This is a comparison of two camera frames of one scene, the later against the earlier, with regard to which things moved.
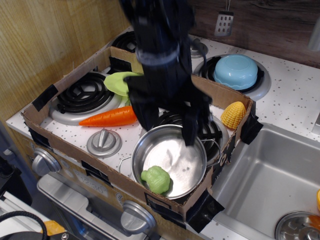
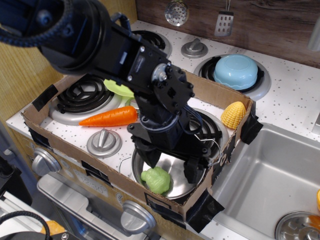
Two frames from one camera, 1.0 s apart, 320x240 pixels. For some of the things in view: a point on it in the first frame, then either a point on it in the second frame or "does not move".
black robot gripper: x=174 y=86 -> x=167 y=133
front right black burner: x=212 y=131 does not move
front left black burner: x=83 y=97 does not move
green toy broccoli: x=157 y=178 does not move
